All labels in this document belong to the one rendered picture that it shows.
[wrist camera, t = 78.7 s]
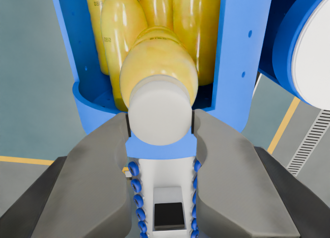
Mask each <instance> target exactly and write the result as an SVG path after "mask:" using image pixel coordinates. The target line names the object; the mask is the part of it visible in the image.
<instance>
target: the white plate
mask: <svg viewBox="0 0 330 238"><path fill-rule="evenodd" d="M291 73H292V80H293V83H294V86H295V88H296V90H297V92H298V93H299V95H300V96H301V97H302V98H303V99H304V100H305V101H306V102H308V103H310V104H311V105H313V106H315V107H317V108H320V109H325V110H330V0H322V1H321V2H320V4H319V5H318V6H317V7H316V8H315V10H314V11H313V12H312V14H311V15H310V17H309V18H308V20H307V21H306V23H305V25H304V26H303V28H302V30H301V32H300V34H299V37H298V39H297V41H296V44H295V47H294V51H293V56H292V63H291Z"/></svg>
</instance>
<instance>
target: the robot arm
mask: <svg viewBox="0 0 330 238"><path fill-rule="evenodd" d="M191 134H194V136H195V137H196V139H197V143H196V158H197V160H198V161H199V162H200V163H201V165H202V166H201V167H200V169H199V170H198V172H197V185H196V223H197V226H198V228H199V229H200V230H201V231H202V232H203V233H204V234H206V235H207V236H208V237H210V238H330V208H329V207H328V206H327V205H326V204H325V203H324V202H323V201H322V200H321V199H320V198H319V197H318V196H317V195H316V194H315V193H314V192H313V191H311V190H310V189H309V188H308V187H307V186H306V185H305V184H304V183H303V182H301V181H300V180H299V179H298V178H297V177H296V176H295V175H294V174H293V173H291V172H290V171H289V170H288V169H287V168H286V167H285V166H284V165H283V164H281V163H280V162H279V161H278V160H277V159H276V158H275V157H274V156H273V155H271V154H270V153H269V152H268V151H267V150H266V149H265V148H264V147H257V146H254V145H253V144H252V143H251V142H250V141H249V140H248V139H247V138H246V137H244V136H243V135H242V134H241V133H239V132H238V131H237V130H235V129H234V128H233V127H231V126H229V125H228V124H226V123H224V122H223V121H221V120H219V119H218V118H216V117H214V116H212V115H210V114H209V113H207V112H205V111H203V110H201V109H195V110H192V125H191ZM129 137H131V129H130V124H129V117H128V113H124V112H121V113H118V114H117V115H115V116H114V117H112V118H111V119H109V120H108V121H107V122H105V123H104V124H102V125H101V126H99V127H98V128H96V129H95V130H94V131H92V132H91V133H89V134H88V135H87V136H86V137H85V138H83V139H82V140H81V141H80V142H79V143H78V144H77V145H76V146H75V147H74V148H73V149H72V150H71V151H70V152H69V153H68V155H67V156H63V157H58V158H57V159H56V160H55V161H54V162H53V163H52V164H51V165H50V166H49V167H48V168H47V169H46V170H45V171H44V172H43V173H42V174H41V176H40V177H39V178H38V179H37V180H36V181H35V182H34V183H33V184H32V185H31V186H30V187H29V188H28V189H27V190H26V191H25V192H24V193H23V194H22V195H21V196H20V197H19V198H18V200H17V201H16V202H15V203H14V204H13V205H12V206H11V207H10V208H9V209H8V210H7V211H6V212H5V213H4V214H3V215H2V216H1V218H0V238H125V237H126V236H127V235H128V234H129V232H130V230H131V227H132V213H131V201H130V196H129V190H128V185H127V179H126V175H125V174H124V173H123V172H122V170H123V168H124V166H125V165H126V163H127V162H128V157H127V151H126V145H125V144H126V142H127V140H128V139H129Z"/></svg>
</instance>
